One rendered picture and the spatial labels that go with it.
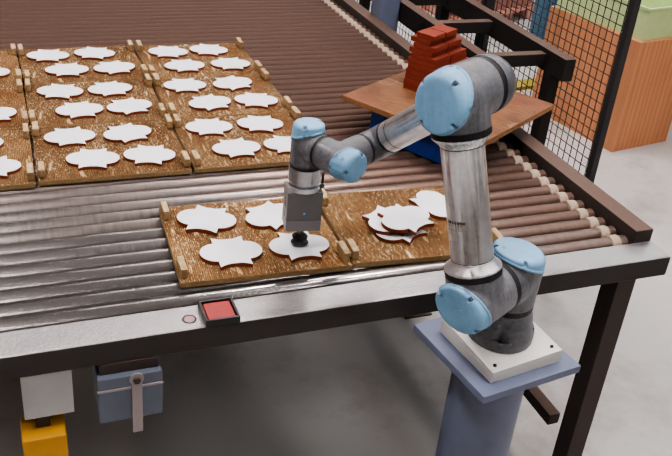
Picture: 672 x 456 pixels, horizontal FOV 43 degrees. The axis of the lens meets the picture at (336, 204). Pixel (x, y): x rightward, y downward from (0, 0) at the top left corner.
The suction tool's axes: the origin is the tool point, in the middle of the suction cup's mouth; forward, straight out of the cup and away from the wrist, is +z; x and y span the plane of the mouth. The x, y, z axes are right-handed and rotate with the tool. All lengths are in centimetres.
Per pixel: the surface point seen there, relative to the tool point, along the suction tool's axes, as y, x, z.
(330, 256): -7.1, 4.1, 1.9
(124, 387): 41, 32, 15
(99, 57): 53, -131, 1
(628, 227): -91, -5, 1
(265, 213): 6.5, -15.3, 0.8
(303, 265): 0.1, 7.7, 1.9
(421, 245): -31.2, 0.2, 2.0
